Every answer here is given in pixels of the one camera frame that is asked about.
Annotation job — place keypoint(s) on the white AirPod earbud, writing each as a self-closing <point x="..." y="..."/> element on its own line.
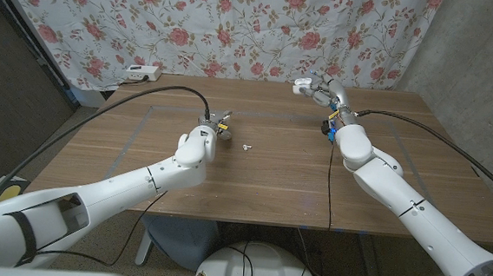
<point x="246" y="147"/>

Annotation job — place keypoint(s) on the white table leg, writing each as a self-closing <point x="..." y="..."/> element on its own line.
<point x="144" y="247"/>

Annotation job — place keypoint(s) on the grey table leg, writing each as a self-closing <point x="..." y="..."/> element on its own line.
<point x="369" y="262"/>

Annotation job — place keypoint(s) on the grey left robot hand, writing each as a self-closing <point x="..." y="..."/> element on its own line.
<point x="215" y="123"/>

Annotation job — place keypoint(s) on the white power strip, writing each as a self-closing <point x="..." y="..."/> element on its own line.
<point x="143" y="73"/>

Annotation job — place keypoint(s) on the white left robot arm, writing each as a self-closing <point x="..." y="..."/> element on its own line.
<point x="116" y="192"/>

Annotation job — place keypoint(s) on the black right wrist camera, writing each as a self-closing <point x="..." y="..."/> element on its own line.
<point x="326" y="127"/>

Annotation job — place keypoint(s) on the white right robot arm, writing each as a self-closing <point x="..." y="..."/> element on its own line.
<point x="419" y="215"/>

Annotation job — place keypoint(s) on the floral backdrop cloth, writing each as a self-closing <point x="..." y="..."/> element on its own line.
<point x="237" y="24"/>

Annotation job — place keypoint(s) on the white robot torso base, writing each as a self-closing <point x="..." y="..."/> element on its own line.
<point x="259" y="265"/>

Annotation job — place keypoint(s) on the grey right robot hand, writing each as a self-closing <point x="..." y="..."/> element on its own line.
<point x="338" y="95"/>

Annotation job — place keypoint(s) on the white AirPods case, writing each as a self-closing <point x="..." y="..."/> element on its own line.
<point x="297" y="89"/>

